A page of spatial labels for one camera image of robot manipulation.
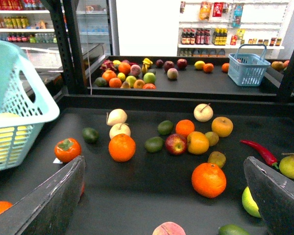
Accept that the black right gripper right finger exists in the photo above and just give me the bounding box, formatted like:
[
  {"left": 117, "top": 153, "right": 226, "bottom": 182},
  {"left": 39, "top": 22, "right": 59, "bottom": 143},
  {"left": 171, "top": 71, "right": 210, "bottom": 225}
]
[{"left": 244, "top": 156, "right": 294, "bottom": 235}]

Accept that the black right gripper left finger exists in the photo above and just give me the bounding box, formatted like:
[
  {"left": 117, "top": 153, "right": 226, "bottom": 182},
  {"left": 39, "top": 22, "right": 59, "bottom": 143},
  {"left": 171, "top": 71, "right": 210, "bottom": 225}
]
[{"left": 0, "top": 156, "right": 85, "bottom": 235}]

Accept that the yellow lemon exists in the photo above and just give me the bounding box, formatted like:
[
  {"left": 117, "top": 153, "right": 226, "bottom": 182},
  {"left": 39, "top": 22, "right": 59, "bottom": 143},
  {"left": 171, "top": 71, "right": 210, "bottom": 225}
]
[
  {"left": 194, "top": 61, "right": 205, "bottom": 70},
  {"left": 0, "top": 125, "right": 32, "bottom": 166}
]

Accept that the teal plastic shopping basket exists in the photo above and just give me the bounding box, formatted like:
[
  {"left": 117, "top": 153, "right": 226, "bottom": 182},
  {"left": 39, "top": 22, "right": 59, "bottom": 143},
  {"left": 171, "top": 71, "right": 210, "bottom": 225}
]
[{"left": 0, "top": 41, "right": 59, "bottom": 171}]

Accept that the blue basket on far shelf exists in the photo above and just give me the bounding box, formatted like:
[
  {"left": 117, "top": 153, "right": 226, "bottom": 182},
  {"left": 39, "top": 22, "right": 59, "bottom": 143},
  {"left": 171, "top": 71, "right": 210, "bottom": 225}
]
[{"left": 228, "top": 44, "right": 270, "bottom": 87}]

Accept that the far orange beside lemon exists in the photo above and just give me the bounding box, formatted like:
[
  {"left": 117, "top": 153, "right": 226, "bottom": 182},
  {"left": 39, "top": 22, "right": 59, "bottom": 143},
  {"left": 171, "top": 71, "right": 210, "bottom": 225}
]
[{"left": 203, "top": 63, "right": 214, "bottom": 73}]

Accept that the white sauce shelf unit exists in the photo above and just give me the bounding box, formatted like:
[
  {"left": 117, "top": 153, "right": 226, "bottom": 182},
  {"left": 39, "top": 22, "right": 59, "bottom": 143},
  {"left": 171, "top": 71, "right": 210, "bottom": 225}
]
[{"left": 177, "top": 0, "right": 294, "bottom": 59}]

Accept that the white drinks shelf unit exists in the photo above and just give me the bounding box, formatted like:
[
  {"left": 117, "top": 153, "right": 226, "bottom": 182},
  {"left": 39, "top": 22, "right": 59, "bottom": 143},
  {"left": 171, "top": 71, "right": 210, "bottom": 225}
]
[{"left": 0, "top": 0, "right": 57, "bottom": 43}]

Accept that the yellow-green pear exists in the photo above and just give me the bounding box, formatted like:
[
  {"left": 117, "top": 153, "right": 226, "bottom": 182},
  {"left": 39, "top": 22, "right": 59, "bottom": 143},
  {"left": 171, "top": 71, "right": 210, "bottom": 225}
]
[{"left": 279, "top": 153, "right": 294, "bottom": 179}]

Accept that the red chili pepper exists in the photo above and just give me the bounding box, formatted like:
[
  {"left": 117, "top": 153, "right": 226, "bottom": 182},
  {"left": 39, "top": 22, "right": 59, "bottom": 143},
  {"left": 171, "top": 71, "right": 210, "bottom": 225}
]
[{"left": 240, "top": 140, "right": 279, "bottom": 170}]

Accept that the orange persimmon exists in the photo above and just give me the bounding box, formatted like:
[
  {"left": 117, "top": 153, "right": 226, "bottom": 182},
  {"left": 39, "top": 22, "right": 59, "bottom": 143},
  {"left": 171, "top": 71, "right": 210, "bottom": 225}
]
[{"left": 54, "top": 138, "right": 82, "bottom": 163}]

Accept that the large orange front right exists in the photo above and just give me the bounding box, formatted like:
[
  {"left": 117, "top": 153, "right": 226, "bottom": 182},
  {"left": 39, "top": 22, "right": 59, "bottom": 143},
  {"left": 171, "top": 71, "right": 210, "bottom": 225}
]
[{"left": 191, "top": 163, "right": 227, "bottom": 198}]

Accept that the brown kiwi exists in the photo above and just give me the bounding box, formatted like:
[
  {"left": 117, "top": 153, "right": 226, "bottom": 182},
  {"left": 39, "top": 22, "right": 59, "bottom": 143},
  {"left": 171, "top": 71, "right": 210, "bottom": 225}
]
[{"left": 207, "top": 151, "right": 226, "bottom": 168}]

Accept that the dark green avocado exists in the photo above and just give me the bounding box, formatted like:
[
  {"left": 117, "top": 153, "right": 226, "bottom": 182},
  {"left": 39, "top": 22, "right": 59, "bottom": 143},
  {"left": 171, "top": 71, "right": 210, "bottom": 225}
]
[{"left": 82, "top": 127, "right": 99, "bottom": 144}]

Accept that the small green-yellow fruit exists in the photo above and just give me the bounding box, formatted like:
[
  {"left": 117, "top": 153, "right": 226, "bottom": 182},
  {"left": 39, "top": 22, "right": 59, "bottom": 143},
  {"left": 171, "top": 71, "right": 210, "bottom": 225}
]
[{"left": 205, "top": 131, "right": 219, "bottom": 147}]

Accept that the yellow apple right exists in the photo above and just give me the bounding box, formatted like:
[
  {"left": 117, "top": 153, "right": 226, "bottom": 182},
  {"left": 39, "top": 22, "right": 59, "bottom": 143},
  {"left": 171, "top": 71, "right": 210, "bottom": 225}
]
[{"left": 211, "top": 117, "right": 234, "bottom": 138}]

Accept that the large mandarin orange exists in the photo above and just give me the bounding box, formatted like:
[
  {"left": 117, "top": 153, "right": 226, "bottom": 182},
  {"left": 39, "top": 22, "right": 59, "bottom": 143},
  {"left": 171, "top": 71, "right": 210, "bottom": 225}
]
[{"left": 108, "top": 134, "right": 136, "bottom": 162}]

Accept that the yellow-orange apple front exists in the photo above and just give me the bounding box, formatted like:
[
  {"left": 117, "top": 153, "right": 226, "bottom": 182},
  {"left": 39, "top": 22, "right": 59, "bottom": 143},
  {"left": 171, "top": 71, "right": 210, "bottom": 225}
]
[{"left": 187, "top": 131, "right": 209, "bottom": 155}]

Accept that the white apple front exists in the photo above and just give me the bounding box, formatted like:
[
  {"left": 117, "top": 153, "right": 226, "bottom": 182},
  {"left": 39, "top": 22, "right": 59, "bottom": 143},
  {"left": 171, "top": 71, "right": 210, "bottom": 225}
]
[{"left": 109, "top": 123, "right": 131, "bottom": 139}]

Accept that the white pear left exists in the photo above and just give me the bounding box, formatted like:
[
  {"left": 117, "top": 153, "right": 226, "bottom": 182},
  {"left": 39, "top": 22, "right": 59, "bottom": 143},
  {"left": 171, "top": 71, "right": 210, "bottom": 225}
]
[{"left": 106, "top": 109, "right": 127, "bottom": 126}]

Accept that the white apple with stem right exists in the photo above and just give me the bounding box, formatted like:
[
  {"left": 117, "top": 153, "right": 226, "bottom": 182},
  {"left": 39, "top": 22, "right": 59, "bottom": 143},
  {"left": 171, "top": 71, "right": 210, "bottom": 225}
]
[{"left": 194, "top": 103, "right": 214, "bottom": 122}]

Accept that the orange near tray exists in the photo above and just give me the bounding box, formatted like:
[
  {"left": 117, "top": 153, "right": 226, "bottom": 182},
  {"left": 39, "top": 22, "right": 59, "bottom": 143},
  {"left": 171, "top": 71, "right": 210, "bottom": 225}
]
[{"left": 175, "top": 119, "right": 195, "bottom": 138}]

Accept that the green lime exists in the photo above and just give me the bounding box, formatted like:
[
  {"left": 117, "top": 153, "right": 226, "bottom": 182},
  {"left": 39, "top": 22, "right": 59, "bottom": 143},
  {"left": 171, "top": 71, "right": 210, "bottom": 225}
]
[
  {"left": 144, "top": 137, "right": 164, "bottom": 153},
  {"left": 157, "top": 120, "right": 174, "bottom": 136}
]

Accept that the glass top freezer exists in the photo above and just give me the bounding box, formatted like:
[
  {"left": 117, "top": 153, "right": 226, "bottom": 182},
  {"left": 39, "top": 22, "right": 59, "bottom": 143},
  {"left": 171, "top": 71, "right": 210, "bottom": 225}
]
[{"left": 19, "top": 43, "right": 106, "bottom": 74}]

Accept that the red tomato far tray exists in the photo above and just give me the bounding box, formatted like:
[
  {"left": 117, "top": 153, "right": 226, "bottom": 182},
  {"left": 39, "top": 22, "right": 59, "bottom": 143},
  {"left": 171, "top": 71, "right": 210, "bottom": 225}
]
[{"left": 143, "top": 83, "right": 156, "bottom": 90}]

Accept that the peach far tray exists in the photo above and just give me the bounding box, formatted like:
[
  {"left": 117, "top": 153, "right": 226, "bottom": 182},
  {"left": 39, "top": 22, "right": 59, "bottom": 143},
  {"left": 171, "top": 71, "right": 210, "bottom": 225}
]
[{"left": 167, "top": 68, "right": 178, "bottom": 80}]

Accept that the green apple far tray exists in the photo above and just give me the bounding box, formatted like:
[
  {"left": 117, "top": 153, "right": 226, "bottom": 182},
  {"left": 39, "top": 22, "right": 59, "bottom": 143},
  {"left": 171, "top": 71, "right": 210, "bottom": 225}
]
[{"left": 143, "top": 72, "right": 156, "bottom": 84}]

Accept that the dark red apple far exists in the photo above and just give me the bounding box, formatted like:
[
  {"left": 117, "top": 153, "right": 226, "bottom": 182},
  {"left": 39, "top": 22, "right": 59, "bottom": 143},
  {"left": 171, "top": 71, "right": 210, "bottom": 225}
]
[{"left": 163, "top": 61, "right": 175, "bottom": 72}]

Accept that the black shelf upright post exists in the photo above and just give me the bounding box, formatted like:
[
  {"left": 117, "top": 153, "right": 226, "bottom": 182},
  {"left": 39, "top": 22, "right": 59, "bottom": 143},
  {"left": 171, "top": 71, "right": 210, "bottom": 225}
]
[{"left": 42, "top": 0, "right": 87, "bottom": 94}]

